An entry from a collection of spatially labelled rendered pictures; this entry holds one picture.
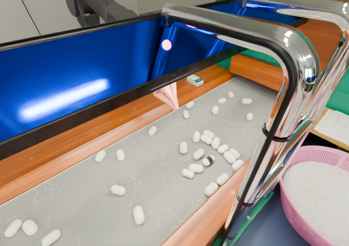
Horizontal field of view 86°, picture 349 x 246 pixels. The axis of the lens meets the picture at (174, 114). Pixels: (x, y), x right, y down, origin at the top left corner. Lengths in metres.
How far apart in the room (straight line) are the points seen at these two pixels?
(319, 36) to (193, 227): 0.65
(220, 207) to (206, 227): 0.05
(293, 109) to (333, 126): 0.54
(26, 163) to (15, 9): 1.85
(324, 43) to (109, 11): 0.63
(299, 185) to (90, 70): 0.52
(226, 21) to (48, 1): 2.23
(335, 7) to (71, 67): 0.29
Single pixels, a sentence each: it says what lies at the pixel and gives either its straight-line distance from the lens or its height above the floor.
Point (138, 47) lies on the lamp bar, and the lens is 0.21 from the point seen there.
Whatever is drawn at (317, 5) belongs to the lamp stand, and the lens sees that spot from 0.31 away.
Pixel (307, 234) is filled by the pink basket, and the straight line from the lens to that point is 0.54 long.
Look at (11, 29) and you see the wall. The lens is 2.34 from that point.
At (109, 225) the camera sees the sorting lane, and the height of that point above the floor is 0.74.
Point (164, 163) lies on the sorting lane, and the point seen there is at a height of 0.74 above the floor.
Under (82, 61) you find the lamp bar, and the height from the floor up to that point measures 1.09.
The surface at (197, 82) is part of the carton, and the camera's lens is 0.76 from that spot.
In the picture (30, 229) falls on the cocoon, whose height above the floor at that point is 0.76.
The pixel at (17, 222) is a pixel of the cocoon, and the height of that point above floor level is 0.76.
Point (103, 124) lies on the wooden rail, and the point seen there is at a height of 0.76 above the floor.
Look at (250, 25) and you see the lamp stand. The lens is 0.18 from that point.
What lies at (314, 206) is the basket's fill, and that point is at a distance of 0.57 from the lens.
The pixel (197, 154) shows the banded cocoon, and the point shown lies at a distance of 0.51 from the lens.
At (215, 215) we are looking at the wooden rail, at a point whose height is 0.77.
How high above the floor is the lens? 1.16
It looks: 40 degrees down
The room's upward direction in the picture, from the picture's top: 1 degrees counter-clockwise
